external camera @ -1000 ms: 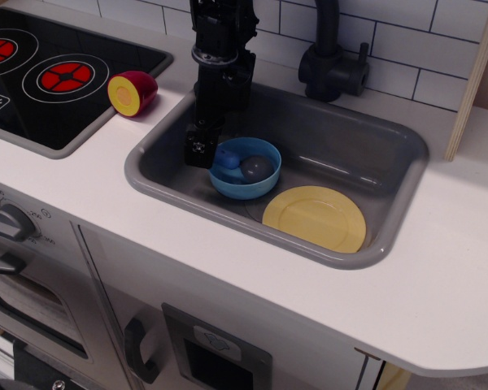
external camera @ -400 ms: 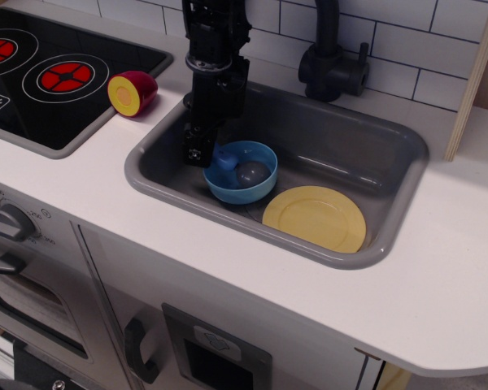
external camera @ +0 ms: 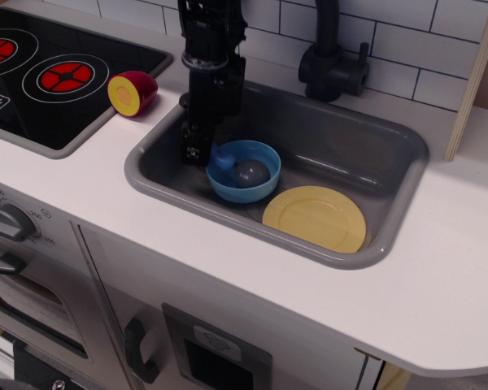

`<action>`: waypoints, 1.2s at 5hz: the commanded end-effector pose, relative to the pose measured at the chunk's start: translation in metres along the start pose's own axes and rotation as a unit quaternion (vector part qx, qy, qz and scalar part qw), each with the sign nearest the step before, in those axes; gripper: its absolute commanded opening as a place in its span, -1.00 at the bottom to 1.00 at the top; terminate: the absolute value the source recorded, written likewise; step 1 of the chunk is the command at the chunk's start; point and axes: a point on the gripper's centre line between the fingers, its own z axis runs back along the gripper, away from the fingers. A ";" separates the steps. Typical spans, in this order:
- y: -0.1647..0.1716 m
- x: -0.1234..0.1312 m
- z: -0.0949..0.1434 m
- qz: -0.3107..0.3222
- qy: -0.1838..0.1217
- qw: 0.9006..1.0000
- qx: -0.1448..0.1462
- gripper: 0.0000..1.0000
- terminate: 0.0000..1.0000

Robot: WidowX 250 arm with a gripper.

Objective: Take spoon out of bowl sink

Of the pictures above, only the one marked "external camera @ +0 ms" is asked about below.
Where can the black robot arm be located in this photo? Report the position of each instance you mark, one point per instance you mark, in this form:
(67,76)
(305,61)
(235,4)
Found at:
(212,30)

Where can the red yellow toy fruit half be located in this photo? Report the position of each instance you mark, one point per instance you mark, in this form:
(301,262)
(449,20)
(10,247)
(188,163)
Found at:
(130,92)

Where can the light wooden side post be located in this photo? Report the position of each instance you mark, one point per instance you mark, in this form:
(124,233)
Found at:
(476,91)

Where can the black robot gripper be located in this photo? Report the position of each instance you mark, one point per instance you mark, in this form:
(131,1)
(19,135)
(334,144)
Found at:
(214,92)

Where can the blue and grey toy spoon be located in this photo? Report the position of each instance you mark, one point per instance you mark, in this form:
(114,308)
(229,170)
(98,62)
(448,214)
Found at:
(243,174)

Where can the yellow plastic plate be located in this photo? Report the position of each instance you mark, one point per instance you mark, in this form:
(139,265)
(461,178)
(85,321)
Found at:
(319,215)

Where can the dark grey cabinet handle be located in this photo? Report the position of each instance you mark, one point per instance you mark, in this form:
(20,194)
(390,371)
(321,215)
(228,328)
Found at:
(134,334)

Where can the grey oven knob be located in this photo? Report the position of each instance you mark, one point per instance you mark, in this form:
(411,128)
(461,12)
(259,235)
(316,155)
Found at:
(15,225)

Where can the black toy stovetop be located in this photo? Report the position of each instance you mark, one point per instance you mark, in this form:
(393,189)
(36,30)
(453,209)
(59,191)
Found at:
(53,81)

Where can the grey plastic sink basin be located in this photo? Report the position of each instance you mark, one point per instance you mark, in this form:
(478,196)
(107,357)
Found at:
(374,162)

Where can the grey dishwasher control panel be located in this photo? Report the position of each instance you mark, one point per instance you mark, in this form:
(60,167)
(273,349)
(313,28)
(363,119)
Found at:
(213,358)

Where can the grey oven door handle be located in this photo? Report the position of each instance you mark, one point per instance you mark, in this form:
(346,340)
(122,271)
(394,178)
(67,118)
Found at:
(11,265)

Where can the dark grey toy faucet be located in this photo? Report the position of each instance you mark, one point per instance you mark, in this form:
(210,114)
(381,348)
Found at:
(324,69)

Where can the blue plastic bowl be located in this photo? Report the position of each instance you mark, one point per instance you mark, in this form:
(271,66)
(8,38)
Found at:
(245,149)

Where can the toy oven door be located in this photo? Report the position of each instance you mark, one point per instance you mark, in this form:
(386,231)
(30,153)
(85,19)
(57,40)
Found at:
(50,307)

